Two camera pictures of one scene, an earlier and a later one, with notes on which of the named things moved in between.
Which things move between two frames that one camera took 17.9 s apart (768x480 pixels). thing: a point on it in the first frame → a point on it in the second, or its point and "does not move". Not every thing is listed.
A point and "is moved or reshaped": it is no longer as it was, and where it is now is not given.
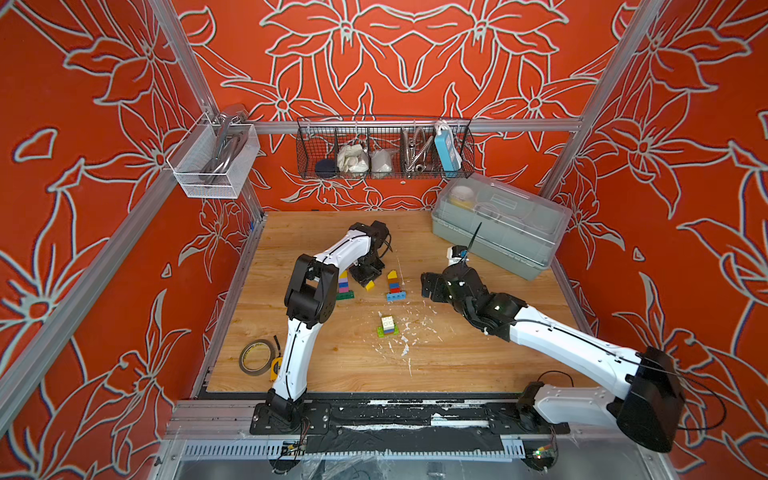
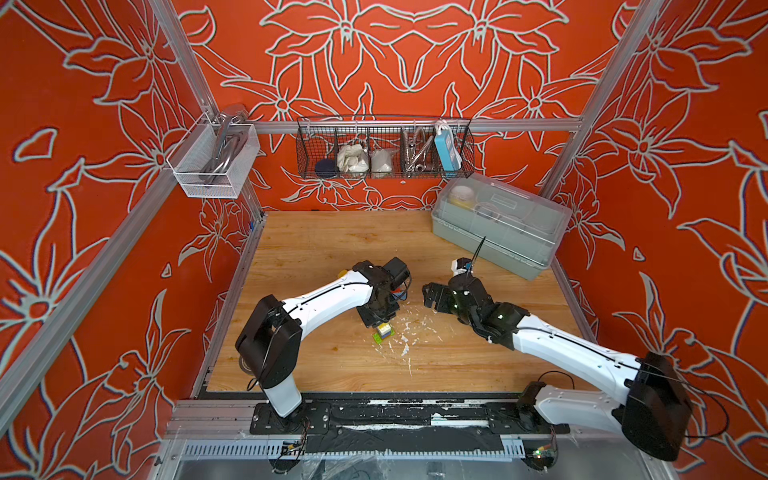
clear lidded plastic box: (500, 224) does not move
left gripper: (365, 279) → (373, 321)
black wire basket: (384, 148) does not move
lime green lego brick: (381, 334) is moved or reshaped
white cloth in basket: (352, 158) does not move
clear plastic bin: (214, 157) does not move
